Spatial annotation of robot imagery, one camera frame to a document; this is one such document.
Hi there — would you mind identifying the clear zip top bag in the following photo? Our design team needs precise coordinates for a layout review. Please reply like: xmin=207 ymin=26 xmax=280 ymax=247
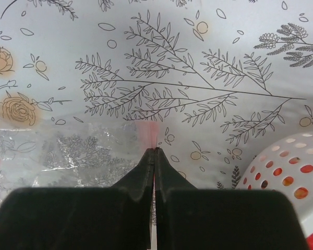
xmin=0 ymin=118 xmax=159 ymax=206

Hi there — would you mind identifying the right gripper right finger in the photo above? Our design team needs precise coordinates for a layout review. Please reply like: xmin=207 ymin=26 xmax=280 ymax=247
xmin=154 ymin=148 xmax=308 ymax=249

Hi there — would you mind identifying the white perforated plastic basket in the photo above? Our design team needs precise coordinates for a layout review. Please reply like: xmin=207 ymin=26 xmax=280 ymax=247
xmin=236 ymin=131 xmax=313 ymax=237

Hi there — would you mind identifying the floral table mat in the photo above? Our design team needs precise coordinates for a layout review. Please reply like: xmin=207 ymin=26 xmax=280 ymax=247
xmin=0 ymin=1 xmax=313 ymax=189

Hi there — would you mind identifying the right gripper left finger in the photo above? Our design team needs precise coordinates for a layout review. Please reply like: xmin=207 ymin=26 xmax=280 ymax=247
xmin=0 ymin=149 xmax=154 ymax=249

